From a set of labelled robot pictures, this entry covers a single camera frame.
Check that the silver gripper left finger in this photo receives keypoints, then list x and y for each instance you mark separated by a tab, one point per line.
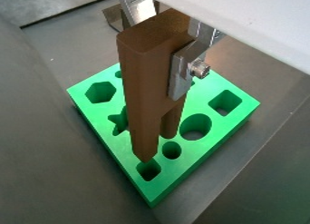
138	10

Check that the green shape sorting board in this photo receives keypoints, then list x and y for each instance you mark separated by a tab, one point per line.
217	109

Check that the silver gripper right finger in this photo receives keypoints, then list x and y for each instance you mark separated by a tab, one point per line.
188	65

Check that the brown square-circle peg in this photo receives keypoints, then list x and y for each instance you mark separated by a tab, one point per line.
145	48

